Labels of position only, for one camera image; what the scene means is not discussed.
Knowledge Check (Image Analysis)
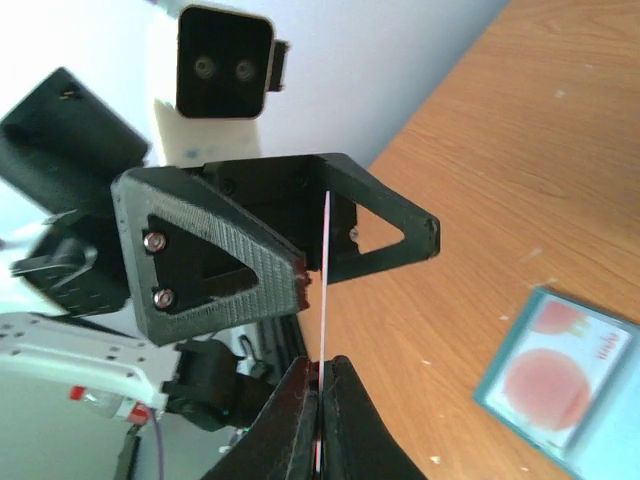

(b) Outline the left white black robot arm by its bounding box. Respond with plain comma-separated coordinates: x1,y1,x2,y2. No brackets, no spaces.
1,68,440,431

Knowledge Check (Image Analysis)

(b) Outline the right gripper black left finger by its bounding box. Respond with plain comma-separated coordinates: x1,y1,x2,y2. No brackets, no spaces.
203,357,318,480

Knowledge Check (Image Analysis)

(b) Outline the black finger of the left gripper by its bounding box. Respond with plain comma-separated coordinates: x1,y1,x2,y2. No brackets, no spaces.
315,153,441,284
111,167,309,346

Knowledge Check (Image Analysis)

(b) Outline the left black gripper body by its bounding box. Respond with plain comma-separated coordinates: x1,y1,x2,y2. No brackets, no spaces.
192,154,358,280

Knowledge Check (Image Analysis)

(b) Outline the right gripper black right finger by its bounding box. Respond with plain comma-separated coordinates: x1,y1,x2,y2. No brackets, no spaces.
321,355,425,480

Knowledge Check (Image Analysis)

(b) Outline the red white credit card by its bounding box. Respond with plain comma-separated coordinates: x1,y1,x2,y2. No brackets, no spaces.
484,290,633,450

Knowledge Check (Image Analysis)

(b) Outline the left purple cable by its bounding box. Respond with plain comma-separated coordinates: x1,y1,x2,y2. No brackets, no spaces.
147,407,169,480

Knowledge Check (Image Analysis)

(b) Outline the blue card holder wallet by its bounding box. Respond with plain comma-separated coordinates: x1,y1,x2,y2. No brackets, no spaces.
473,287,639,479

